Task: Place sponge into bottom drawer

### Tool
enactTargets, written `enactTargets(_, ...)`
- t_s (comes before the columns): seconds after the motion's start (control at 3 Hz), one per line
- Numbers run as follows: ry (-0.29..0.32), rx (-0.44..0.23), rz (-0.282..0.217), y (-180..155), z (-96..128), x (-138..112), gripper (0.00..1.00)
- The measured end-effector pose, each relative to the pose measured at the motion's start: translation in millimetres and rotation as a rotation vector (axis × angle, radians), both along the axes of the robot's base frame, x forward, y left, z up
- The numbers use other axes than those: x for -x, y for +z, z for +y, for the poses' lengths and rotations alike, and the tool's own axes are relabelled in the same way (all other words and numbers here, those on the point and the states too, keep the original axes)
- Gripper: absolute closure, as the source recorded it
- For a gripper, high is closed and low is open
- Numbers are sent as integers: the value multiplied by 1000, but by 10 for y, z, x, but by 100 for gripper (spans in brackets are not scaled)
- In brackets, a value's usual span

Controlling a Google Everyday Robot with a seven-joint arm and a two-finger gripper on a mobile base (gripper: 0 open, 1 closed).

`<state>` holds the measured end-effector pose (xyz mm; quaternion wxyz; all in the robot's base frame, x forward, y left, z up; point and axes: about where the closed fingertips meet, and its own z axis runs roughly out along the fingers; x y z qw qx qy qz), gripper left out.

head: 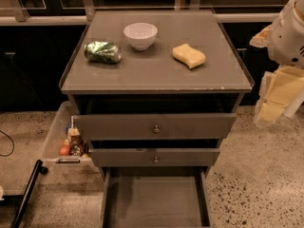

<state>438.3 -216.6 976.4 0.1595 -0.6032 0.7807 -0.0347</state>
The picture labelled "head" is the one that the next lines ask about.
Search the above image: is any white ceramic bowl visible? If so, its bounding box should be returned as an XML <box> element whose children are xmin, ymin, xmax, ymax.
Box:
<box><xmin>123</xmin><ymin>23</ymin><xmax>158</xmax><ymax>50</ymax></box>

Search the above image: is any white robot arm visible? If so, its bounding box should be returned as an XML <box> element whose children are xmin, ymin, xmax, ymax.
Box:
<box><xmin>250</xmin><ymin>0</ymin><xmax>304</xmax><ymax>127</ymax></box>

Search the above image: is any yellow sponge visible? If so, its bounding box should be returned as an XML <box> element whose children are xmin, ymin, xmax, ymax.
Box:
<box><xmin>172</xmin><ymin>44</ymin><xmax>206</xmax><ymax>69</ymax></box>

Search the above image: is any grey middle drawer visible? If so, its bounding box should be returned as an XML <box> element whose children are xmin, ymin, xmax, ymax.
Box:
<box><xmin>90</xmin><ymin>148</ymin><xmax>220</xmax><ymax>167</ymax></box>

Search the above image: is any grey drawer cabinet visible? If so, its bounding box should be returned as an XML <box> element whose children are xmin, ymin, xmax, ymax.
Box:
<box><xmin>58</xmin><ymin>9</ymin><xmax>256</xmax><ymax>176</ymax></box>

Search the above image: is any red apple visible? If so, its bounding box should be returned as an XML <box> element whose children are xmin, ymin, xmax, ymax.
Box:
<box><xmin>59</xmin><ymin>145</ymin><xmax>70</xmax><ymax>156</ymax></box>

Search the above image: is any brown juice carton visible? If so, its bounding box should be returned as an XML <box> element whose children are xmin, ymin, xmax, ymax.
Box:
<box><xmin>67</xmin><ymin>128</ymin><xmax>84</xmax><ymax>156</ymax></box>

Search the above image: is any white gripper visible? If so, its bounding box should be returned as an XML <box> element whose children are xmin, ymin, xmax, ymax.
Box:
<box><xmin>249</xmin><ymin>0</ymin><xmax>304</xmax><ymax>127</ymax></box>

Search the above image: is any black metal bar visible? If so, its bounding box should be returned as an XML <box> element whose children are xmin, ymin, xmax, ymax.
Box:
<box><xmin>10</xmin><ymin>160</ymin><xmax>48</xmax><ymax>228</ymax></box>

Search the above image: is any grey top drawer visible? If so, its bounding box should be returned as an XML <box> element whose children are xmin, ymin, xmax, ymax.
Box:
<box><xmin>74</xmin><ymin>113</ymin><xmax>236</xmax><ymax>141</ymax></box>

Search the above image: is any grey bottom drawer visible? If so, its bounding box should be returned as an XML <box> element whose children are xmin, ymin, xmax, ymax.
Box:
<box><xmin>100</xmin><ymin>167</ymin><xmax>213</xmax><ymax>228</ymax></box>

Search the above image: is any clear plastic storage bin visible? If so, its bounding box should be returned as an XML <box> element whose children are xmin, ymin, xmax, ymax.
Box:
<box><xmin>42</xmin><ymin>101</ymin><xmax>93</xmax><ymax>167</ymax></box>

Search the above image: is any green crushed soda can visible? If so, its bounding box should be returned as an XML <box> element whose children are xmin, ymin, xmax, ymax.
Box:
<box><xmin>84</xmin><ymin>41</ymin><xmax>122</xmax><ymax>64</ymax></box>

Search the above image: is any black cable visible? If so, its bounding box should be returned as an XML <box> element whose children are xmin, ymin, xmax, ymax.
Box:
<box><xmin>0</xmin><ymin>130</ymin><xmax>16</xmax><ymax>158</ymax></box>

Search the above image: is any grey drawer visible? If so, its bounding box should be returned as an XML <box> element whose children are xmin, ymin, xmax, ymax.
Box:
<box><xmin>74</xmin><ymin>113</ymin><xmax>236</xmax><ymax>141</ymax></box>
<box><xmin>100</xmin><ymin>167</ymin><xmax>213</xmax><ymax>228</ymax></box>
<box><xmin>90</xmin><ymin>148</ymin><xmax>220</xmax><ymax>167</ymax></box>

